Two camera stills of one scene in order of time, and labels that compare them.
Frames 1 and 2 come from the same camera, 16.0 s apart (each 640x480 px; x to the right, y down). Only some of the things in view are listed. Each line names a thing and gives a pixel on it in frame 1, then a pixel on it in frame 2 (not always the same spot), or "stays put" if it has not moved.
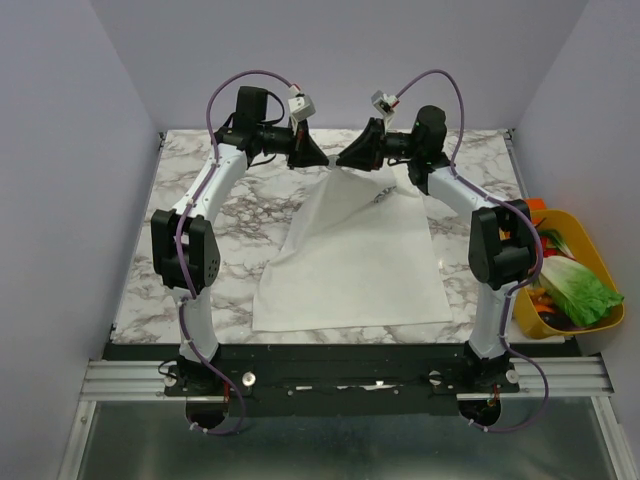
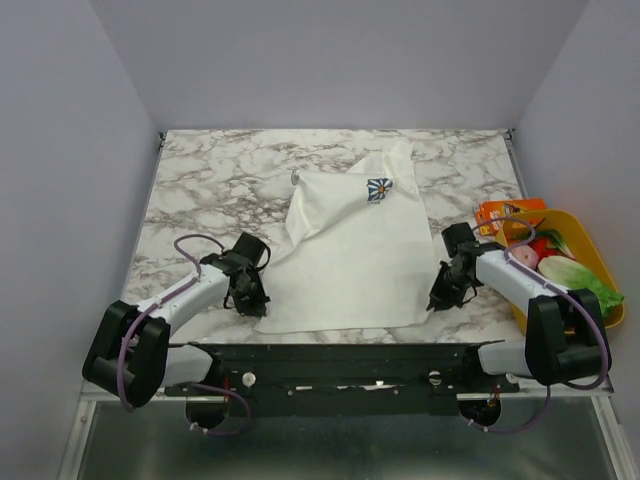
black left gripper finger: [305, 152] → [250, 300]
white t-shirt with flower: [357, 252] stays put
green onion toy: [556, 237] stays put
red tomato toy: [547, 251] stays put
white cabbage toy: [568, 280] stays put
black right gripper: [377, 143] → [447, 282]
